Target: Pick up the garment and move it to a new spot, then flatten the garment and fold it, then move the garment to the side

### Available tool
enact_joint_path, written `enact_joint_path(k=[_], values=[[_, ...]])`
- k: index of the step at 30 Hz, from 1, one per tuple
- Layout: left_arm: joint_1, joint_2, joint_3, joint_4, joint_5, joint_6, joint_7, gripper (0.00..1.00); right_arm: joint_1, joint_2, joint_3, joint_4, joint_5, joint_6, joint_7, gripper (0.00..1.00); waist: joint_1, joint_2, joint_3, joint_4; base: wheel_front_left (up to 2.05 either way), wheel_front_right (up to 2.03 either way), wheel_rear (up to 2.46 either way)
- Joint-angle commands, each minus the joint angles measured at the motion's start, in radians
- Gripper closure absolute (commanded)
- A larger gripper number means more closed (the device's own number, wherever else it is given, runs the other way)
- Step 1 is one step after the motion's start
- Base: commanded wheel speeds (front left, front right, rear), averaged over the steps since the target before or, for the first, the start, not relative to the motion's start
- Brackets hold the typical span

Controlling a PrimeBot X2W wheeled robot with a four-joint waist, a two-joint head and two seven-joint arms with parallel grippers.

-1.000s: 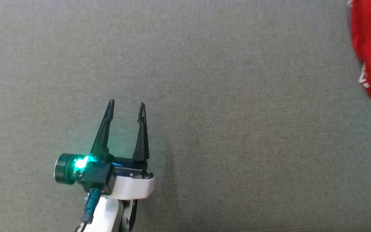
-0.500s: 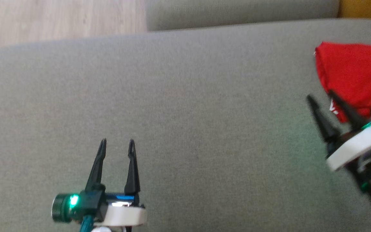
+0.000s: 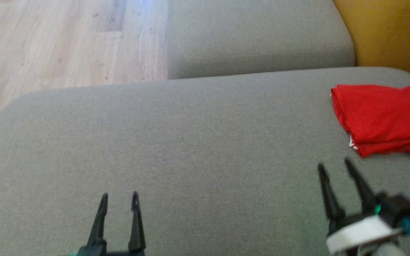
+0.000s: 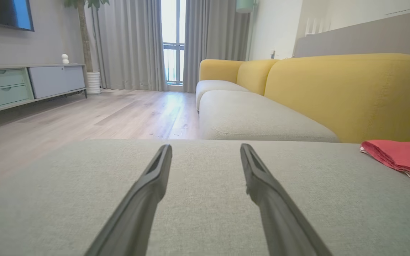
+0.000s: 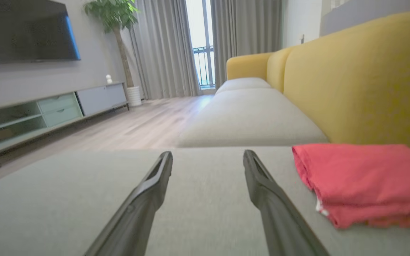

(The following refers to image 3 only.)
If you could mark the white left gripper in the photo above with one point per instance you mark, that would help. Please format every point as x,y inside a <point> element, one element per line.
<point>112,253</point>

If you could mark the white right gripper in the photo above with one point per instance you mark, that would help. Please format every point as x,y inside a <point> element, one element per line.
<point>359,233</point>

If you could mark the red white printed jersey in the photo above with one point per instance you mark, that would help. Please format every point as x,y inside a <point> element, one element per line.
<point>383,110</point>

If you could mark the large grey sofa seat cushion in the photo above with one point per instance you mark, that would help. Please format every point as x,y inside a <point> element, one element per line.
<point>190,160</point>

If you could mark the mustard yellow sofa backrest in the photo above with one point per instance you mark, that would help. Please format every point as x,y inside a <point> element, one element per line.
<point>393,35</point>

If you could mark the small grey sofa cushion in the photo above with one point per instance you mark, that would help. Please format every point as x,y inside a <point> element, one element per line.
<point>258,35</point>

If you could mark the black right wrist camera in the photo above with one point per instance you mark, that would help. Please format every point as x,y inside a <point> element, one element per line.
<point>395,208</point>

